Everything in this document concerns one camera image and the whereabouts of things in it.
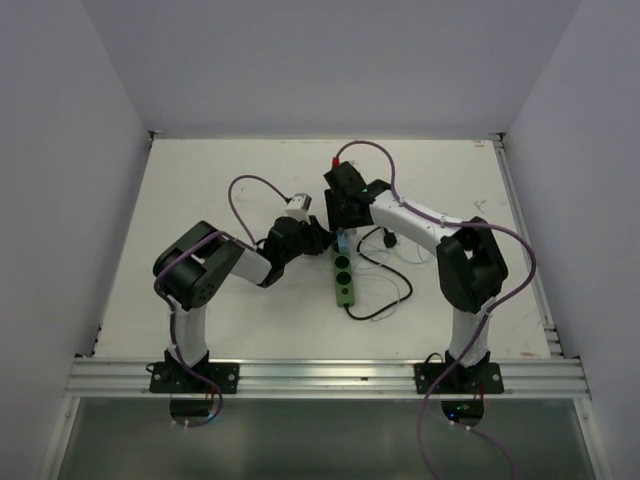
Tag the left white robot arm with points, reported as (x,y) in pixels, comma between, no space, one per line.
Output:
(191,271)

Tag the light blue charger plug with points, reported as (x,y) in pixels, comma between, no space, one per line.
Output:
(342,244)

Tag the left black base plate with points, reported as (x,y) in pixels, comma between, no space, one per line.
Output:
(171,378)

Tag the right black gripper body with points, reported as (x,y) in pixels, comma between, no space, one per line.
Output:
(348,222)

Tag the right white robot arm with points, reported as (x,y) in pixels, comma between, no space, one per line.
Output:
(471,268)

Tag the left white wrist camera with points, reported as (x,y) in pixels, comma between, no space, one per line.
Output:
(298,207)

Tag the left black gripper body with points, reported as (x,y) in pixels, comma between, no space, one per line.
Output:
(307,242)

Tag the aluminium rail frame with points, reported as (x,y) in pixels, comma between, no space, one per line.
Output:
(290,340)

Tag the green power strip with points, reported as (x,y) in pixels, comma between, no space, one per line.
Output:
(343,279)

